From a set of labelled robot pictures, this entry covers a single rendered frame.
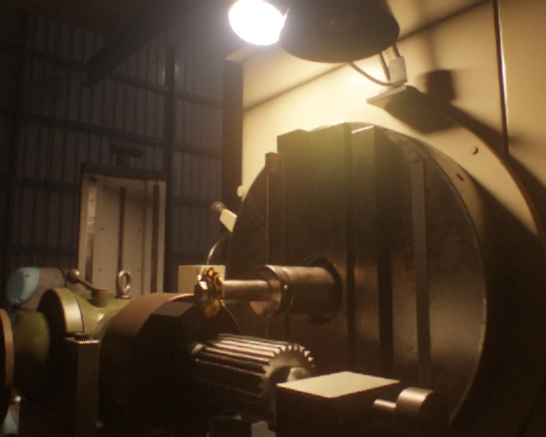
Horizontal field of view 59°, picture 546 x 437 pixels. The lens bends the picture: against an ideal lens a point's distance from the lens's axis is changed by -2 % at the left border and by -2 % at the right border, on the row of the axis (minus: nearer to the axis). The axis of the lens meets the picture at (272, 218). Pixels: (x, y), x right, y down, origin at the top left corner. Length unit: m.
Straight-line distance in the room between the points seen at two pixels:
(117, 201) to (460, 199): 1.63
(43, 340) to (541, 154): 0.80
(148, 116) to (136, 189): 9.66
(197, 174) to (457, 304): 11.56
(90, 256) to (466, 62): 1.56
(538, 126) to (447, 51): 0.20
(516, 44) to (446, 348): 0.45
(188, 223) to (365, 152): 11.10
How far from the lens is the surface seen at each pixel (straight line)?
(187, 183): 11.94
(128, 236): 2.10
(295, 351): 0.57
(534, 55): 0.81
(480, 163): 0.77
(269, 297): 0.73
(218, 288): 0.66
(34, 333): 0.89
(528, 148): 0.77
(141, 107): 11.79
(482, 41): 0.85
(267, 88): 1.18
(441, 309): 0.70
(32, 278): 1.67
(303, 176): 0.86
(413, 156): 0.73
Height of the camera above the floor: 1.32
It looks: 7 degrees up
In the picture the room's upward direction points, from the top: straight up
